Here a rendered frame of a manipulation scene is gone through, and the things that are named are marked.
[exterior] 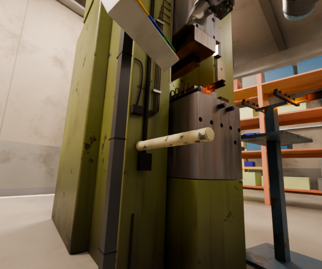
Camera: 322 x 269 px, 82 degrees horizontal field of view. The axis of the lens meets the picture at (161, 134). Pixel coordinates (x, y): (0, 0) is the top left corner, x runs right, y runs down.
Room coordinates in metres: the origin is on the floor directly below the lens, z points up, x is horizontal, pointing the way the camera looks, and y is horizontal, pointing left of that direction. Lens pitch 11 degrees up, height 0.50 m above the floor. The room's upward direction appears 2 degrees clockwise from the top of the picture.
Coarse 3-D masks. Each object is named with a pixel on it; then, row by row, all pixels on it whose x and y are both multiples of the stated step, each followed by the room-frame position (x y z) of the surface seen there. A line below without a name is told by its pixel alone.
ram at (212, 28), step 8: (176, 0) 1.03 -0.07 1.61; (184, 0) 0.97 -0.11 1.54; (192, 0) 0.95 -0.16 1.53; (176, 8) 1.03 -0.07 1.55; (184, 8) 0.96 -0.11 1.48; (176, 16) 1.03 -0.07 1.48; (184, 16) 0.96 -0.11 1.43; (208, 16) 1.04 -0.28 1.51; (176, 24) 1.02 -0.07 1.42; (184, 24) 0.96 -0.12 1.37; (192, 24) 0.96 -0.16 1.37; (208, 24) 1.04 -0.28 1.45; (216, 24) 1.09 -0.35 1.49; (176, 32) 1.03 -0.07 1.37; (184, 32) 1.02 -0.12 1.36; (208, 32) 1.04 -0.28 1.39; (216, 32) 1.09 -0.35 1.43; (176, 40) 1.10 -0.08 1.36; (216, 40) 1.09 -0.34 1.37
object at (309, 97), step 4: (316, 92) 1.08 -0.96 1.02; (320, 92) 1.07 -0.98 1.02; (304, 96) 1.13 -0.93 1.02; (308, 96) 1.12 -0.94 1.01; (312, 96) 1.10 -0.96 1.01; (316, 96) 1.09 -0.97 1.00; (320, 96) 1.07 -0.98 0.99; (296, 100) 1.17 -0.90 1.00; (300, 100) 1.15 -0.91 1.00; (304, 100) 1.15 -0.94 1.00; (308, 100) 1.14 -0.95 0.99; (312, 100) 1.12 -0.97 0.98; (288, 104) 1.23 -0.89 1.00
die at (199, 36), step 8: (192, 32) 0.98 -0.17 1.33; (200, 32) 0.99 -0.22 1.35; (184, 40) 1.03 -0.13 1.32; (192, 40) 0.98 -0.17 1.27; (200, 40) 0.99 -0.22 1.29; (208, 40) 1.04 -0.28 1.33; (176, 48) 1.10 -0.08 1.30; (184, 48) 1.05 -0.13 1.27; (192, 48) 1.04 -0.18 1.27; (200, 48) 1.04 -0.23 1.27; (208, 48) 1.04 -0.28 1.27; (184, 56) 1.13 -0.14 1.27; (200, 56) 1.12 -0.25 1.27; (208, 56) 1.12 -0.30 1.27; (176, 64) 1.23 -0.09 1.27
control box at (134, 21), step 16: (112, 0) 0.43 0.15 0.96; (128, 0) 0.43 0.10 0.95; (112, 16) 0.45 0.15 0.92; (128, 16) 0.46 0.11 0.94; (144, 16) 0.48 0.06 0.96; (128, 32) 0.51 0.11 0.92; (144, 32) 0.53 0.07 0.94; (144, 48) 0.59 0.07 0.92; (160, 48) 0.61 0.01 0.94; (160, 64) 0.68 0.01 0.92
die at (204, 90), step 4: (188, 88) 1.00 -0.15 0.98; (192, 88) 0.97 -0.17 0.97; (204, 88) 1.01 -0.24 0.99; (204, 92) 1.01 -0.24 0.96; (208, 92) 1.03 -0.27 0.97; (212, 92) 1.05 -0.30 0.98; (172, 96) 1.12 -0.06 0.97; (176, 96) 1.09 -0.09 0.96; (212, 96) 1.05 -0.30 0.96; (216, 96) 1.08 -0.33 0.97
